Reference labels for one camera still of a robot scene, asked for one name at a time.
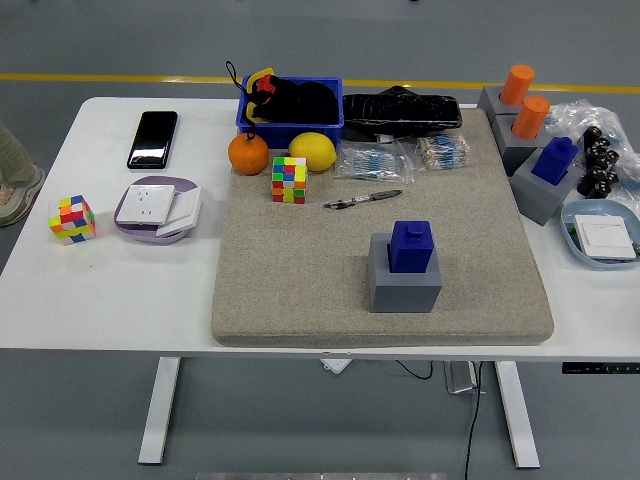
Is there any black silver pen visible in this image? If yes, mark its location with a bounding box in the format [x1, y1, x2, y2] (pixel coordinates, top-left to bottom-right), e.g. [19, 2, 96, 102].
[323, 189, 404, 210]

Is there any black cord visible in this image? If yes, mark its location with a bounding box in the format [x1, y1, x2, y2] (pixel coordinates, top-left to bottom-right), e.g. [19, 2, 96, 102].
[225, 60, 259, 142]

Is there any white wall socket panel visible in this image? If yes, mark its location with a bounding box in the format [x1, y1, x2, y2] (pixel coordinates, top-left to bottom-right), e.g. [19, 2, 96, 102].
[115, 184, 177, 225]

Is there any orange fruit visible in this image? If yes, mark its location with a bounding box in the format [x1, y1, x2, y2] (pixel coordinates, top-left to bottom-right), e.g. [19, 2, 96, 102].
[227, 133, 271, 176]

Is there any short black cable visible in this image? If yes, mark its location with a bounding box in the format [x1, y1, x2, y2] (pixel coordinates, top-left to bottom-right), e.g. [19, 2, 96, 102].
[394, 359, 434, 380]

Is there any blue square seal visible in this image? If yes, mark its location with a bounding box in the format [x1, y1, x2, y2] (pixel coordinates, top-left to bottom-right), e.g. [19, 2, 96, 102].
[530, 136, 580, 185]
[388, 220, 435, 275]

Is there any grey square seal holder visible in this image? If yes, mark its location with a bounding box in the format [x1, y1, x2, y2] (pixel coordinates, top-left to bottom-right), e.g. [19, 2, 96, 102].
[367, 232, 444, 315]
[510, 148, 585, 227]

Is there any black fabric pouch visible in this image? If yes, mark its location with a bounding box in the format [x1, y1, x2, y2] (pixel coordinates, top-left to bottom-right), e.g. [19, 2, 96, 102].
[247, 75, 340, 124]

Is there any long black cable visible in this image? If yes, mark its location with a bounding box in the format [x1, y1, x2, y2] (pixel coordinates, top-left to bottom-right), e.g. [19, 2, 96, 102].
[463, 360, 485, 480]

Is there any yellow lemon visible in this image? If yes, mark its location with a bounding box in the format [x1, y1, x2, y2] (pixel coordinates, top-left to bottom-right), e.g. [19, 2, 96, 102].
[288, 132, 338, 173]

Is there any yellow black tool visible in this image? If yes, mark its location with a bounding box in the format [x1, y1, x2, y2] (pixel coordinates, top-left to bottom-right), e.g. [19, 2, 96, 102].
[242, 67, 277, 124]

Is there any person's shoe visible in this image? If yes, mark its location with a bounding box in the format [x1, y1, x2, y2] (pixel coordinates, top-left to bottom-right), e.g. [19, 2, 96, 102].
[0, 164, 47, 227]

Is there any light blue plate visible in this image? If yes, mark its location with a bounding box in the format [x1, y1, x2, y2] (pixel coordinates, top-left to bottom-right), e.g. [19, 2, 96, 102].
[559, 199, 640, 271]

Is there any white table leg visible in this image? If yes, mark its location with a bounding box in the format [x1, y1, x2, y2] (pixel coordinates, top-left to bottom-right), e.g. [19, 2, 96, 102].
[137, 356, 181, 466]
[494, 360, 541, 470]

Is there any person's leg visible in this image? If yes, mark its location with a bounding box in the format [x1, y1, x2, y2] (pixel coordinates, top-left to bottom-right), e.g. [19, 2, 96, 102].
[0, 122, 36, 190]

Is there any black table control panel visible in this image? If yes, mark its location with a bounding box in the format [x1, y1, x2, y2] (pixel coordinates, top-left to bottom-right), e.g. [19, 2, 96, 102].
[561, 361, 640, 375]

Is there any crumpled clear plastic bag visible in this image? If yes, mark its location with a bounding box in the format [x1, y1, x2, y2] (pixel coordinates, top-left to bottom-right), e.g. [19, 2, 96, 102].
[547, 99, 640, 201]

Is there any orange cylinder seal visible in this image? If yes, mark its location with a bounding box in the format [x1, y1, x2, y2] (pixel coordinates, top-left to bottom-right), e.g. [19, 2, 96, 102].
[499, 63, 536, 107]
[512, 95, 551, 140]

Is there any white wall switch panel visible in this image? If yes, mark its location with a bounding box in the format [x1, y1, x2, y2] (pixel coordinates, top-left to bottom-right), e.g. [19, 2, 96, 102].
[154, 186, 202, 238]
[573, 214, 637, 260]

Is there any multicoloured puzzle cube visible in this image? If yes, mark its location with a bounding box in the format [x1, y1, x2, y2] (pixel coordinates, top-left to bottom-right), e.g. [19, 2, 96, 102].
[47, 194, 97, 246]
[270, 156, 308, 205]

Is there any blue plastic bin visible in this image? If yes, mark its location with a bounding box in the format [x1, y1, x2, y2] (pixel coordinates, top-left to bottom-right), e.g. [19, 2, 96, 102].
[235, 75, 345, 149]

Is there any purple plate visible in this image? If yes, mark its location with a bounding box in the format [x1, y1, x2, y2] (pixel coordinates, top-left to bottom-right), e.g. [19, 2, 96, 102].
[113, 175, 202, 246]

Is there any grey-brown mat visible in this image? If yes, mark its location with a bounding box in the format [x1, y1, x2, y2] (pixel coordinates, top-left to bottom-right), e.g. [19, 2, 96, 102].
[211, 107, 555, 347]

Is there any clear bracket under table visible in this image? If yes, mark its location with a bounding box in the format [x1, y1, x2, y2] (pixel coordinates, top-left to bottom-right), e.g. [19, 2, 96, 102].
[443, 360, 479, 396]

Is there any black smartphone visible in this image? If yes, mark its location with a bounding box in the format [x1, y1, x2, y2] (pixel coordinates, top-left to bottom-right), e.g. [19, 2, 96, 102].
[125, 110, 179, 170]

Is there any black keyboard in plastic wrap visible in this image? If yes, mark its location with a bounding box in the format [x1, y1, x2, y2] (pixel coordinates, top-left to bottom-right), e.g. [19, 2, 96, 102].
[342, 85, 463, 141]

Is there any clear bag of resistors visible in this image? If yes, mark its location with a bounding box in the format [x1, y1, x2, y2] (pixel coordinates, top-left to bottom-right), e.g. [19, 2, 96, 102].
[414, 133, 472, 174]
[333, 139, 417, 184]

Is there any grey round-hole seal holder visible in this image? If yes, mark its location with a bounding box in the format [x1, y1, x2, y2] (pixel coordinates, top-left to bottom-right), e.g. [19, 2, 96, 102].
[491, 113, 551, 177]
[476, 86, 526, 121]

